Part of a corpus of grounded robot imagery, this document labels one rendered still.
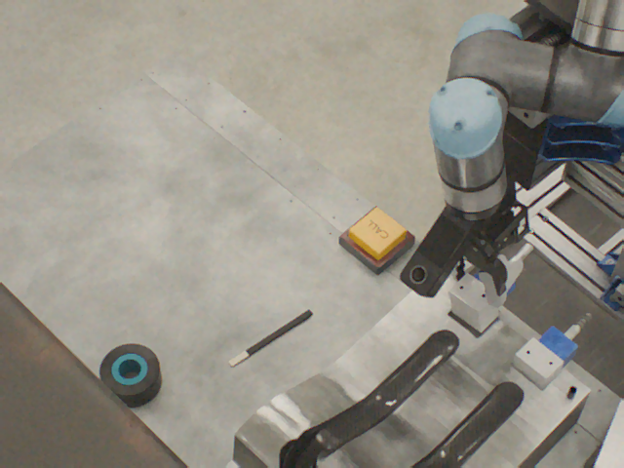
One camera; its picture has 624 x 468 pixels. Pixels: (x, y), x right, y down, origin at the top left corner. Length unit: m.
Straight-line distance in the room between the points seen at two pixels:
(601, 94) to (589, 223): 1.24
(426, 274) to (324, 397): 0.22
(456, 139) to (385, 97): 1.75
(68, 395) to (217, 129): 1.63
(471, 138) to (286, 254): 0.54
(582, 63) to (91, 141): 0.85
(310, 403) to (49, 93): 1.74
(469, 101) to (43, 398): 1.04
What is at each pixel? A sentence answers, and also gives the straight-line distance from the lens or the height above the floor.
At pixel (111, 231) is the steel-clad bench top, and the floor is 0.80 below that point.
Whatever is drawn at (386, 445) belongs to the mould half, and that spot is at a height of 0.90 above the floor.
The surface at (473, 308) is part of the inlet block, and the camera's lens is 1.54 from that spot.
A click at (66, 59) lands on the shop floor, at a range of 3.15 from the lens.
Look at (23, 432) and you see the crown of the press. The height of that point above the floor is 2.00.
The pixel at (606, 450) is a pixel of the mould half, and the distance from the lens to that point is 1.58.
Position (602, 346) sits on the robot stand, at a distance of 2.42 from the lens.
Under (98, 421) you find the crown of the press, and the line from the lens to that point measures 0.27.
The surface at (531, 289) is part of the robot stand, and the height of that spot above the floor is 0.21.
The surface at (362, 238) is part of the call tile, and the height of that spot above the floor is 0.84.
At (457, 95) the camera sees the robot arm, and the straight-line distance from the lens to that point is 1.29.
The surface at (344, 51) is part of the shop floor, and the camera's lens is 3.12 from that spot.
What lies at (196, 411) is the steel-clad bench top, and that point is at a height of 0.80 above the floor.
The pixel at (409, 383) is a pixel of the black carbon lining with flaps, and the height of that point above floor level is 0.88.
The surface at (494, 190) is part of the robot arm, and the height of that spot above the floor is 1.18.
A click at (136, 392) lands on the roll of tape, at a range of 1.61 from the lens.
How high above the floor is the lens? 2.24
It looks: 55 degrees down
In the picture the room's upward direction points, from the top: 1 degrees clockwise
